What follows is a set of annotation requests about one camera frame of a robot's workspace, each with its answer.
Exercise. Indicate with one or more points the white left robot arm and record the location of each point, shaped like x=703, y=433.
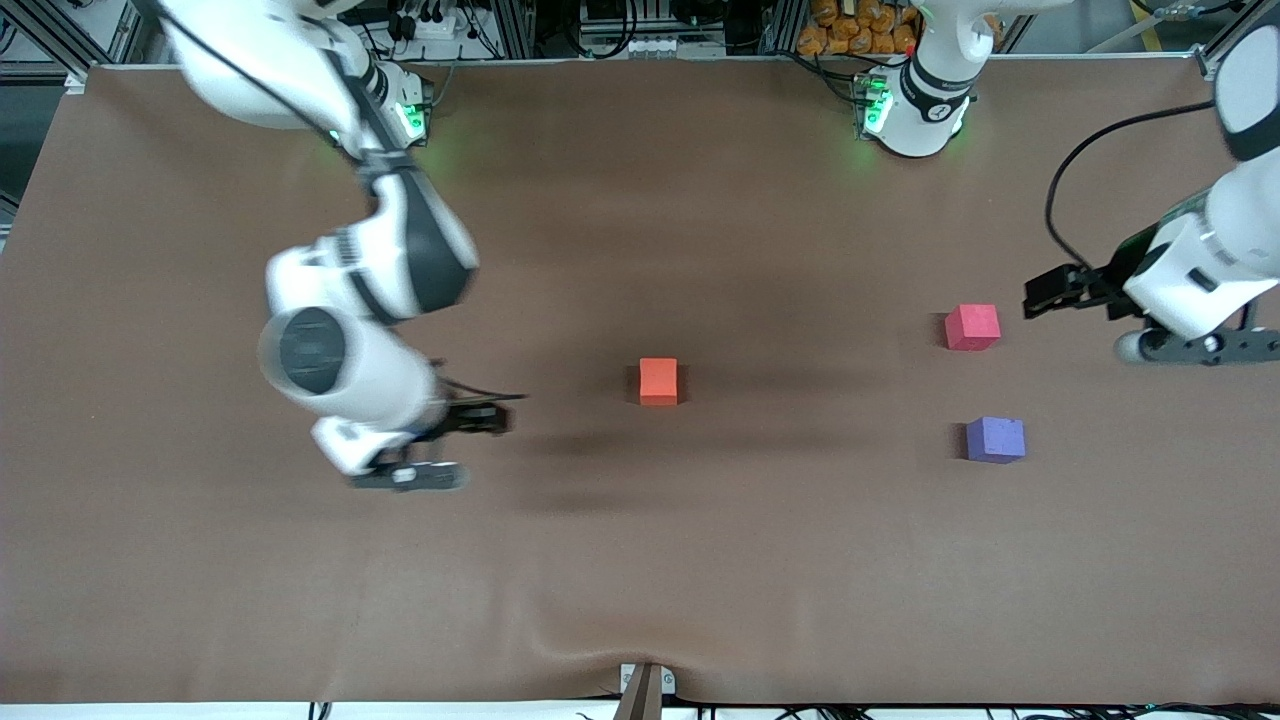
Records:
x=1245, y=210

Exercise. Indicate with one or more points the red foam block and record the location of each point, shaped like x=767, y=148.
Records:
x=970, y=328

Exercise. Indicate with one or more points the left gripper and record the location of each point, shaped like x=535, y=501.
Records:
x=1098, y=284

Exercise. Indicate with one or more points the orange foam block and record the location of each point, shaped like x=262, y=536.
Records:
x=658, y=380

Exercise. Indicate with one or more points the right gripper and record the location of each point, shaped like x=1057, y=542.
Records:
x=462, y=418

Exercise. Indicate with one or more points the orange packets pile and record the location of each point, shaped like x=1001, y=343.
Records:
x=850, y=35

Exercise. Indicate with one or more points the metal table clamp bracket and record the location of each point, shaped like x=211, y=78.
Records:
x=645, y=690

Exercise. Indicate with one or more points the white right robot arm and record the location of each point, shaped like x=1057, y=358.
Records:
x=410, y=250

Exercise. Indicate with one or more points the purple foam block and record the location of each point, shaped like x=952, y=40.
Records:
x=995, y=440

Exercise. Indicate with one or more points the aluminium frame post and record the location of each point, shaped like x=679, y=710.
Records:
x=1210, y=60
x=70, y=58

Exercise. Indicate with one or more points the white power strip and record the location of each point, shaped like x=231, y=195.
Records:
x=435, y=27

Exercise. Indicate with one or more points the brown table cover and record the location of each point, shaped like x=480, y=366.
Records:
x=600, y=560

